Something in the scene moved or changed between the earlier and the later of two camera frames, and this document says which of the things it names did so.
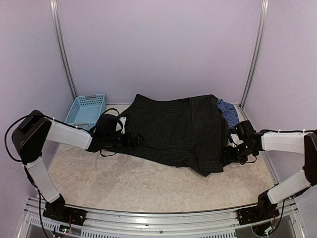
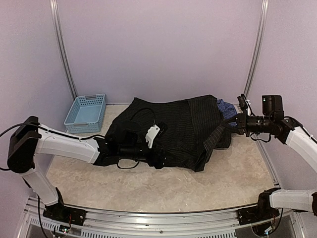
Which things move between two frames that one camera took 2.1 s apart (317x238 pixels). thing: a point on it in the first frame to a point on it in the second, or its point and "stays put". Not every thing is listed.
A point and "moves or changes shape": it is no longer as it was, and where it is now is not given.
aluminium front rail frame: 106,223 stays put
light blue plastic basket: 84,111 stays put
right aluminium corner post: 257,55 stays put
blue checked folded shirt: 229,112 stays put
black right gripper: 229,155 to 242,123
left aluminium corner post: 55,8 stays put
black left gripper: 135,143 to 159,163
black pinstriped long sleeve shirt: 191,132 moves or changes shape
